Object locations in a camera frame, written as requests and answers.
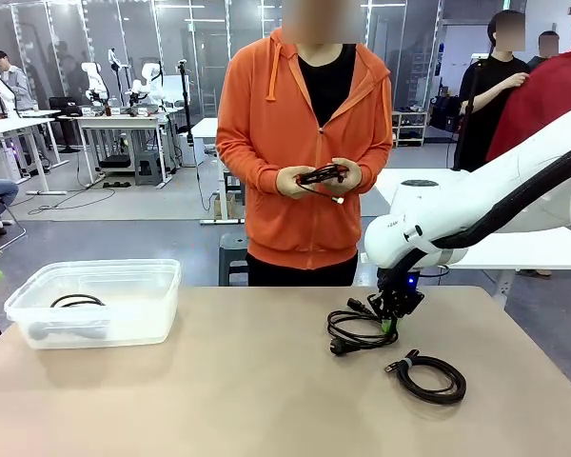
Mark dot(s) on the person left forearm orange sleeve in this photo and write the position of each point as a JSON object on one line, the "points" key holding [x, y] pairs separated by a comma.
{"points": [[376, 162]]}

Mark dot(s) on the person left hand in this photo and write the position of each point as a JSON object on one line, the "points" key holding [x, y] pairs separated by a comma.
{"points": [[353, 178]]}

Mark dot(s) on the small white table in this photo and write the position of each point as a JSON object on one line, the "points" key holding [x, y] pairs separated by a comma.
{"points": [[204, 127]]}

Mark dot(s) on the background person grey jacket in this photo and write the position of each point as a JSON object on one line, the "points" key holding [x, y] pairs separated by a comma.
{"points": [[16, 81]]}

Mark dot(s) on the grey plastic stool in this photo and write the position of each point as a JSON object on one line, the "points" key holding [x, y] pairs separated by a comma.
{"points": [[233, 257]]}

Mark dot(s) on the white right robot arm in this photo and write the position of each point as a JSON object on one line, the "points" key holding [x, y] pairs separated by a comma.
{"points": [[457, 209]]}

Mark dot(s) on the wooden shoe rack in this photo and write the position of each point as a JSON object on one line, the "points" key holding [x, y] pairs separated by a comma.
{"points": [[409, 128]]}

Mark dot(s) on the seated person in jeans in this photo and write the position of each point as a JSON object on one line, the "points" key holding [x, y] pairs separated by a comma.
{"points": [[0, 190]]}

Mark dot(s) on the clear plastic storage container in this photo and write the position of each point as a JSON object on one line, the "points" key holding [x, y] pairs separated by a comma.
{"points": [[138, 309]]}

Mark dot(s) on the man behind red cape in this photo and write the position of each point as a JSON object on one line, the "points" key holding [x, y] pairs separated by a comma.
{"points": [[537, 61]]}

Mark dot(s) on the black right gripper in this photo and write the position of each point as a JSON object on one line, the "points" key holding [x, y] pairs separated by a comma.
{"points": [[404, 300]]}

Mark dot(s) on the person right hand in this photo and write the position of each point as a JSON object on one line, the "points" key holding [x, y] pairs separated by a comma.
{"points": [[290, 185]]}

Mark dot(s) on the white flat panel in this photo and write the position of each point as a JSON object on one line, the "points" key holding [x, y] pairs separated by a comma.
{"points": [[173, 90]]}

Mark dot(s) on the grey step stool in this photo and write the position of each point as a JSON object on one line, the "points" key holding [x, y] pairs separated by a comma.
{"points": [[148, 166]]}

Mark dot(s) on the person right forearm orange sleeve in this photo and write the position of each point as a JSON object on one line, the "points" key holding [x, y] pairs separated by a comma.
{"points": [[247, 157]]}

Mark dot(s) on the white desk with robots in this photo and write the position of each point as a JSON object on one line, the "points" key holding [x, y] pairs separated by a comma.
{"points": [[119, 121]]}

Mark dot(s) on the black equipment case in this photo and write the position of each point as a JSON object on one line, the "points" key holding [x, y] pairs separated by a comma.
{"points": [[445, 114]]}

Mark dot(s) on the woman in black clothes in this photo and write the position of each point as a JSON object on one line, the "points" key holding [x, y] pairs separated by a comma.
{"points": [[495, 109]]}

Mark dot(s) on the black office chair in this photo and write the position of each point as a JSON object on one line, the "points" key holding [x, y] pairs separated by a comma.
{"points": [[64, 105]]}

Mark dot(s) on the person in orange hoodie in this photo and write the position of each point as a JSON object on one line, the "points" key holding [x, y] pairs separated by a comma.
{"points": [[276, 224]]}

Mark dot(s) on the long white desk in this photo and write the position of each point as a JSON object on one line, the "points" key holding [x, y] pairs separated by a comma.
{"points": [[9, 125]]}

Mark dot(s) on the black camera tripod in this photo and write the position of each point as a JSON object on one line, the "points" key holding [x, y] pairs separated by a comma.
{"points": [[186, 105]]}

